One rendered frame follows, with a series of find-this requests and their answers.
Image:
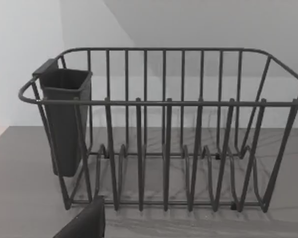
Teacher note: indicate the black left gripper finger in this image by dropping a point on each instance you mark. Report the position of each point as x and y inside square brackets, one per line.
[89, 223]

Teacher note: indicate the dark grey cutlery holder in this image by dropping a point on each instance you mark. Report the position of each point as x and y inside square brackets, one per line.
[64, 119]

